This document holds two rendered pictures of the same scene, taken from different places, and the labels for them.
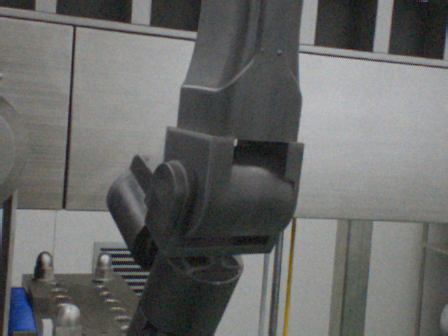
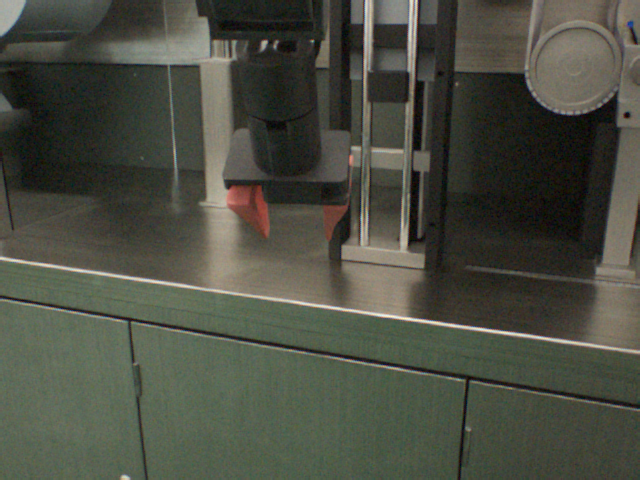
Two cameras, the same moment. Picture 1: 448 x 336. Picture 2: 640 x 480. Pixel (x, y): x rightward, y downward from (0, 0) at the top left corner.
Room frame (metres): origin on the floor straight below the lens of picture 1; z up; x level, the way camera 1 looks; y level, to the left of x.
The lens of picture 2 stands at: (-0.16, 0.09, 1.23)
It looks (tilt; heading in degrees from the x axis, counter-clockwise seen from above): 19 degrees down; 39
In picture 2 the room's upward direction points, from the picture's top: straight up
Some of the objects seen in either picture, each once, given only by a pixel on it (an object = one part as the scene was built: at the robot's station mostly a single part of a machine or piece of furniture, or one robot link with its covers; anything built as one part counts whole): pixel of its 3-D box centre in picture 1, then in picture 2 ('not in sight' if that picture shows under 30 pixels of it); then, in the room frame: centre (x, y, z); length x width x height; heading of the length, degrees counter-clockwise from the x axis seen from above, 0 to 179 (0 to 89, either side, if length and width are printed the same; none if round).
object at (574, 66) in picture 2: not in sight; (574, 61); (0.90, 0.45, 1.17); 0.26 x 0.12 x 0.12; 19
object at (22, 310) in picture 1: (18, 316); not in sight; (0.96, 0.26, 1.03); 0.21 x 0.04 x 0.03; 19
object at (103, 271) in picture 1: (103, 265); not in sight; (1.20, 0.19, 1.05); 0.04 x 0.04 x 0.04
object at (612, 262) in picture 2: not in sight; (629, 164); (0.77, 0.32, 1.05); 0.06 x 0.05 x 0.31; 19
